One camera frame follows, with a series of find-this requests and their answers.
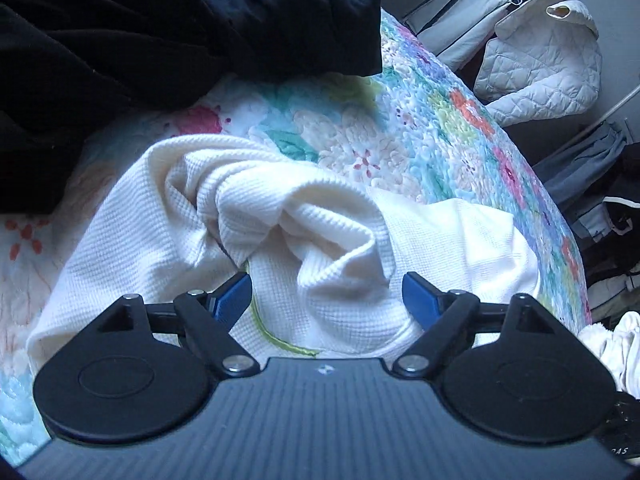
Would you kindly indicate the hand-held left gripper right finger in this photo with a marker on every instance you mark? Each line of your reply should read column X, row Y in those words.
column 422, row 300

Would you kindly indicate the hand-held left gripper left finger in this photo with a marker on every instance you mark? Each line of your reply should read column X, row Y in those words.
column 232, row 300

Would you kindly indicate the white waffle robe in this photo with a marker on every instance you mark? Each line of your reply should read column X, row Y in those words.
column 325, row 220

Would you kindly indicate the floral quilted bedspread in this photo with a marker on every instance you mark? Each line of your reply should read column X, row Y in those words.
column 350, row 125

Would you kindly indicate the white crumpled cloth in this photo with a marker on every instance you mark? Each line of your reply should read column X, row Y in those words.
column 620, row 345

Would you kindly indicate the black white trimmed garment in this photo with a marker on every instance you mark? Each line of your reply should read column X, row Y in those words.
column 620, row 240

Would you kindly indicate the grey blue garment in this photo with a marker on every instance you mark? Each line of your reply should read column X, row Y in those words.
column 585, row 170

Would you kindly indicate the white quilted jacket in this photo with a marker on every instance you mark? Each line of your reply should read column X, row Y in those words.
column 540, row 60

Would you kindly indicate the pale rod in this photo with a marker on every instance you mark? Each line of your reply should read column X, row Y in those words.
column 617, row 107

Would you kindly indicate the white fabric bag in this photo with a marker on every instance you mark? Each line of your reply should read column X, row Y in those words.
column 470, row 25

